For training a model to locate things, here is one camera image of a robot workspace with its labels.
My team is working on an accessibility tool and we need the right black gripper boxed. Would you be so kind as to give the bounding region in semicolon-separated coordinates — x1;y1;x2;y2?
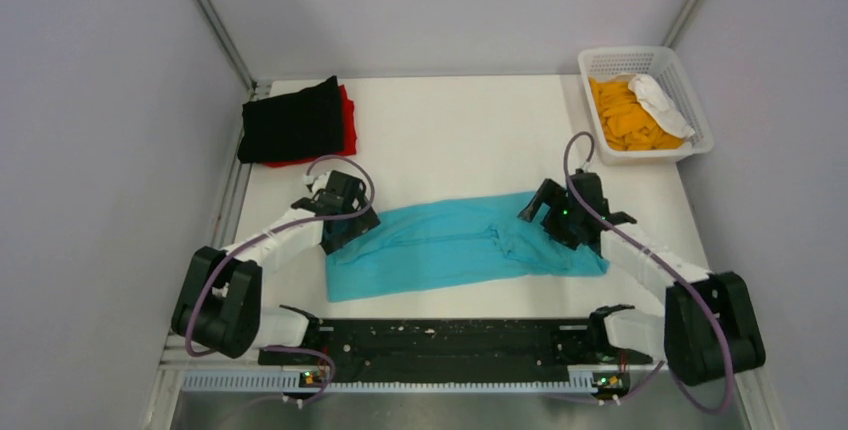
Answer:
519;178;583;250

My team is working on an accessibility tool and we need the cyan t-shirt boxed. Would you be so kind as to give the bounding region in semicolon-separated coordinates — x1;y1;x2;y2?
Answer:
325;192;609;303

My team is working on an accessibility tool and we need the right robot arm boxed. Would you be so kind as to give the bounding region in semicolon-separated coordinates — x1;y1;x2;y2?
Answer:
518;170;766;386

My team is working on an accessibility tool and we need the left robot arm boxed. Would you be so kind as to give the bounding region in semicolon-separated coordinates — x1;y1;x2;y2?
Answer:
171;170;380;364

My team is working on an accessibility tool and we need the folded red t-shirt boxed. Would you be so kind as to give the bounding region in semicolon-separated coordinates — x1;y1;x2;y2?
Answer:
264;85;357;168

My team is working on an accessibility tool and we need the folded black t-shirt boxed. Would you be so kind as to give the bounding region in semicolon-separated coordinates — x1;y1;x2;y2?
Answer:
237;76;345;164

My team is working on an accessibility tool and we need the orange t-shirt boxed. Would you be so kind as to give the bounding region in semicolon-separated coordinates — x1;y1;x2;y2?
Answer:
589;78;686;151

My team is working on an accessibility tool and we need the white t-shirt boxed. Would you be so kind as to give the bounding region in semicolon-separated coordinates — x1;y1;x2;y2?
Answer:
627;74;695;140

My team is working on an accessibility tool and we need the white plastic basket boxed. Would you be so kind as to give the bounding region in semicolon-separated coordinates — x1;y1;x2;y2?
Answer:
578;46;714;165

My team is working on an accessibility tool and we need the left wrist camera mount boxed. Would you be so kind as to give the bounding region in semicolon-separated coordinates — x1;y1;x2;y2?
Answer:
303;171;332;194

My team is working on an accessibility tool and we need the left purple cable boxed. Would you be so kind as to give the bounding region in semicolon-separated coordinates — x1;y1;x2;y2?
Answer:
184;155;377;408

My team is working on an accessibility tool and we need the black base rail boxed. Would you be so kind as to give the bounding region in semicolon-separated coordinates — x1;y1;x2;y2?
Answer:
258;318;651;384

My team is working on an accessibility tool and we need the aluminium frame rail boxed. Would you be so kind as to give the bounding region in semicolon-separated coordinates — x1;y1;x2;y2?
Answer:
142;79;274;430

